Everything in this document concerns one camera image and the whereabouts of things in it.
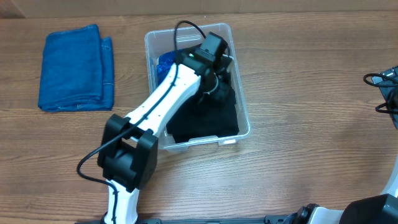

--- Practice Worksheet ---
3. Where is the black cloth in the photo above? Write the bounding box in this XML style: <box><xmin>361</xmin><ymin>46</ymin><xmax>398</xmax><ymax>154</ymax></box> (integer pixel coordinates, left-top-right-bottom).
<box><xmin>166</xmin><ymin>90</ymin><xmax>239</xmax><ymax>143</ymax></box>
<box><xmin>215</xmin><ymin>47</ymin><xmax>234</xmax><ymax>84</ymax></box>

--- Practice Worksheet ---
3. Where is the clear plastic container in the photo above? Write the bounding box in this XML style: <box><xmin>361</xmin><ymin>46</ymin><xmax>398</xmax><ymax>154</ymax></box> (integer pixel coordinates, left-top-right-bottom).
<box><xmin>144</xmin><ymin>23</ymin><xmax>251</xmax><ymax>152</ymax></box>

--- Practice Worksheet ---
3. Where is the blue sparkly cloth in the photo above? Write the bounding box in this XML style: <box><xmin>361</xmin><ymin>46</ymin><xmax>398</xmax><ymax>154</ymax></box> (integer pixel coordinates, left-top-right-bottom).
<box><xmin>157</xmin><ymin>51</ymin><xmax>176</xmax><ymax>85</ymax></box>

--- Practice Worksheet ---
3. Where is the blue denim cloth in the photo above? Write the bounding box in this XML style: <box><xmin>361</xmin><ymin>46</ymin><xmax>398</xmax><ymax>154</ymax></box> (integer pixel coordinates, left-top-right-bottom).
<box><xmin>38</xmin><ymin>24</ymin><xmax>114</xmax><ymax>112</ymax></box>

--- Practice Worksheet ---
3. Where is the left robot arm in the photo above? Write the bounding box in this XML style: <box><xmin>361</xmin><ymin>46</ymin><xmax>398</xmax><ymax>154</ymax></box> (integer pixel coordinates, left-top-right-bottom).
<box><xmin>97</xmin><ymin>32</ymin><xmax>232</xmax><ymax>223</ymax></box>

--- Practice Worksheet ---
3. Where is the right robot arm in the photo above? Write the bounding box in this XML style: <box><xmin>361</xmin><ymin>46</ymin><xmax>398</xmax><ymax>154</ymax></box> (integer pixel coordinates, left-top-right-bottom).
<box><xmin>282</xmin><ymin>67</ymin><xmax>397</xmax><ymax>224</ymax></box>

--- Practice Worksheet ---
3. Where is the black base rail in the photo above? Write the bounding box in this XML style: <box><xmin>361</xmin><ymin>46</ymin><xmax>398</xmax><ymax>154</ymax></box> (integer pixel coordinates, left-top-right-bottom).
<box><xmin>74</xmin><ymin>214</ymin><xmax>299</xmax><ymax>224</ymax></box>

